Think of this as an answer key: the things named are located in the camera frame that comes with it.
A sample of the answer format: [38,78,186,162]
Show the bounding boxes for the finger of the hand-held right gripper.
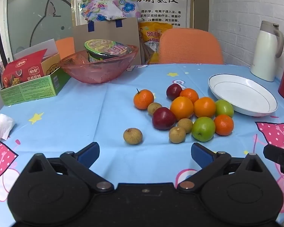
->
[263,144,284,188]

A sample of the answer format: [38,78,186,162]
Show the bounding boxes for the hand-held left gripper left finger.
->
[24,142,114,193]

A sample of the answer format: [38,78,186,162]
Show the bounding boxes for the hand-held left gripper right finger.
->
[177,142,265,193]

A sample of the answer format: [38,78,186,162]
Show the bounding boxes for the green apple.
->
[192,117,216,142]
[215,99,234,118]

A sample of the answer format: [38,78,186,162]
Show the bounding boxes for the brown kiwi front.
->
[169,126,186,144]

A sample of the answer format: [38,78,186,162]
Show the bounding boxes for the brown kiwi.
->
[147,102,163,116]
[177,118,193,133]
[169,126,186,144]

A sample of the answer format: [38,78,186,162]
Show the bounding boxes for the brown longan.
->
[123,128,143,145]

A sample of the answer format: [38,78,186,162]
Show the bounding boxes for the large orange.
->
[170,96,194,121]

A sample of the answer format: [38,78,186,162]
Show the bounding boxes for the dark red plum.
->
[152,107,176,131]
[166,83,183,101]

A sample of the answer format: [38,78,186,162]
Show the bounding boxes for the brown kiwi back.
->
[147,102,163,116]

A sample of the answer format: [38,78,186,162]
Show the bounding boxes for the white plate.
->
[208,74,278,117]

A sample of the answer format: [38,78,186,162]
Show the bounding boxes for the stemmed tangerine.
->
[133,89,155,110]

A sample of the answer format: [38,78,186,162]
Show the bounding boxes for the blue printed tablecloth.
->
[0,64,284,227]

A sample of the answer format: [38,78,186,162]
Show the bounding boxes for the pink transparent bowl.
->
[58,45,139,84]

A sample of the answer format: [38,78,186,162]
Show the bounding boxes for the green cardboard box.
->
[0,52,71,106]

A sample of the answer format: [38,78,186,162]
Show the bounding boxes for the crumpled white tissue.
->
[0,113,16,142]

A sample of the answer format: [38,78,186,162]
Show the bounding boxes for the white thermos jug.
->
[250,20,284,82]

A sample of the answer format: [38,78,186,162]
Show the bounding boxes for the instant noodle cup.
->
[84,39,133,63]

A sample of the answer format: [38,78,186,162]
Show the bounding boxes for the red snack box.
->
[2,49,48,88]

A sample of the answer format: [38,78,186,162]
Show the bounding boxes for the orange chair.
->
[159,28,224,65]
[55,37,76,61]

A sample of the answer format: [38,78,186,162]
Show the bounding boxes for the brown cardboard box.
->
[72,18,142,65]

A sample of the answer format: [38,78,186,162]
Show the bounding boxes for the yellow snack bag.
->
[139,22,173,64]

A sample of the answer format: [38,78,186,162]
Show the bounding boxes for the floral cloth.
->
[79,0,143,22]

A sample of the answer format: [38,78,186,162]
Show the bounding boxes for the wall poster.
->
[71,0,196,29]

